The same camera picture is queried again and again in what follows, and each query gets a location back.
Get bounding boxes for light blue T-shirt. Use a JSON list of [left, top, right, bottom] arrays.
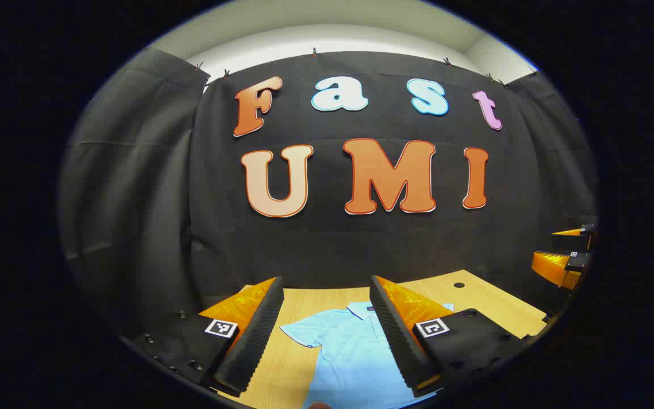
[[280, 301, 455, 409]]

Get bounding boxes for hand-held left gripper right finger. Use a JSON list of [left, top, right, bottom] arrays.
[[369, 275, 533, 398]]

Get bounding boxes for black backdrop cloth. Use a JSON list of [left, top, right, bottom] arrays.
[[59, 47, 598, 341]]

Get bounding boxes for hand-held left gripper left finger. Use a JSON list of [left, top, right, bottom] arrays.
[[125, 277, 285, 397]]

